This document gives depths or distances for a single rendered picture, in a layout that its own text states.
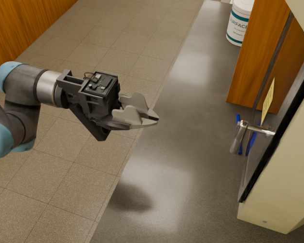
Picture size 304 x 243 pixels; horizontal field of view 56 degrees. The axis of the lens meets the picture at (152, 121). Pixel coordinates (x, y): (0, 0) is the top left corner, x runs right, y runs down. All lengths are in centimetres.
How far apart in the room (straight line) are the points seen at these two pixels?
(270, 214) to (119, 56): 221
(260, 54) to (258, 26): 8
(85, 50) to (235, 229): 233
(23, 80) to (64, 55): 214
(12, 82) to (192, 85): 56
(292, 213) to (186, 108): 43
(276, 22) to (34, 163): 167
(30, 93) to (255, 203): 52
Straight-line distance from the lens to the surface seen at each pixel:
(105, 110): 58
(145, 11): 332
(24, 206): 189
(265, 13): 76
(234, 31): 117
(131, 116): 57
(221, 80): 101
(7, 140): 56
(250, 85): 88
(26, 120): 66
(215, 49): 115
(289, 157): 51
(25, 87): 66
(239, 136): 55
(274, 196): 61
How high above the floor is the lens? 159
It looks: 50 degrees down
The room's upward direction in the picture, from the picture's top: straight up
